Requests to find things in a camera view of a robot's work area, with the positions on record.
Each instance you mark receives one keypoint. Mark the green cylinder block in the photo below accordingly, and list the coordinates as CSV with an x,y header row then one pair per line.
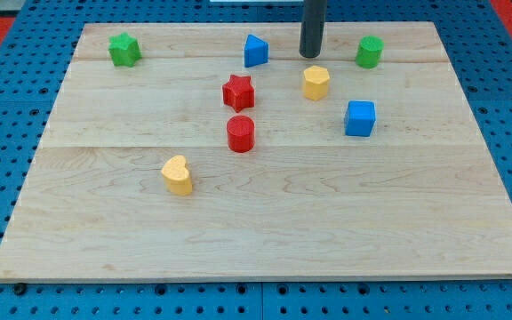
x,y
369,51

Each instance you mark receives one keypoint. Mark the red cylinder block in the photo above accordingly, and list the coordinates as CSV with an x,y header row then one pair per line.
x,y
241,133

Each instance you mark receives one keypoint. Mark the yellow hexagon block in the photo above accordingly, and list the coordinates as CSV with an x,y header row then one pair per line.
x,y
316,82

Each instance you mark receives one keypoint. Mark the blue cube block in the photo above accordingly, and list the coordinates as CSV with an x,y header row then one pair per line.
x,y
360,118

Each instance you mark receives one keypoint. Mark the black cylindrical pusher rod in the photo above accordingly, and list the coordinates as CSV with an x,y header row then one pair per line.
x,y
312,28

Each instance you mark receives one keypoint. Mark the blue triangle block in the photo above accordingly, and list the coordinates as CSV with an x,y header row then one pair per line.
x,y
255,51

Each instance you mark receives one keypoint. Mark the light wooden board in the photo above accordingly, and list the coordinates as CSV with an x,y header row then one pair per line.
x,y
419,199

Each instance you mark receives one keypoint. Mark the yellow heart block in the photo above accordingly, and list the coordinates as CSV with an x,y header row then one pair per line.
x,y
177,176

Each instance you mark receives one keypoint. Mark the green star block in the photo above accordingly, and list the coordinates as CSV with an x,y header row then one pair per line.
x,y
124,50

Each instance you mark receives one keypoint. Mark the red star block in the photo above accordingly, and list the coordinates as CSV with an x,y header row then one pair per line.
x,y
239,93

